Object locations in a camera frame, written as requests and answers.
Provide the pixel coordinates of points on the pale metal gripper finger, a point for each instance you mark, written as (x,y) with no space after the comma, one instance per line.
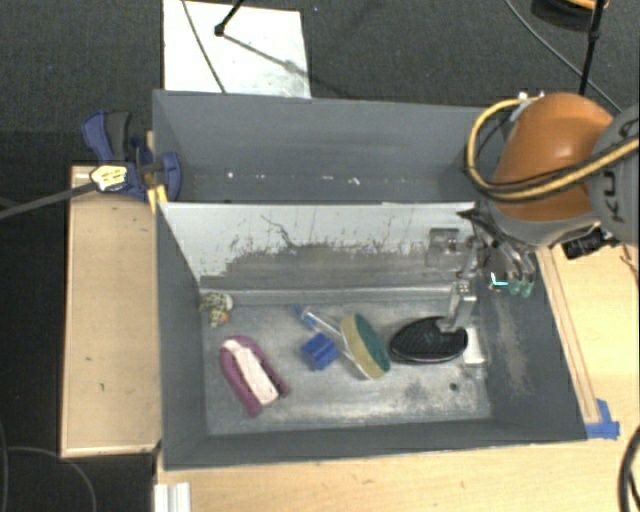
(460,306)
(443,248)

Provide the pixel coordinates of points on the yellow and green round sponge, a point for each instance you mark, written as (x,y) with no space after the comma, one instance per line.
(367,347)

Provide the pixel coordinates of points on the clear tool with blue end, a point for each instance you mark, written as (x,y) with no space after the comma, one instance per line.
(315,320)

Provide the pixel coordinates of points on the blue block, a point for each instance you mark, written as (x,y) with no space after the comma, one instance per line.
(320,351)

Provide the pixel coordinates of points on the grey metal bin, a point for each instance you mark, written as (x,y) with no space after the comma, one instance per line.
(310,145)

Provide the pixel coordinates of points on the purple and white curved toy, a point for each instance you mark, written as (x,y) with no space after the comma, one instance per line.
(250,375)

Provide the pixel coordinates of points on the small patterned toy animal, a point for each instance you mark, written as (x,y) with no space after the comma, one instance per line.
(217,306)

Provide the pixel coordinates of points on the pale wood board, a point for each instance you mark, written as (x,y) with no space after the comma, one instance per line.
(112,320)

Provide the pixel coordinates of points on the black cylinder on white bracket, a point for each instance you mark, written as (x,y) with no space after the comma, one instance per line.
(584,246)

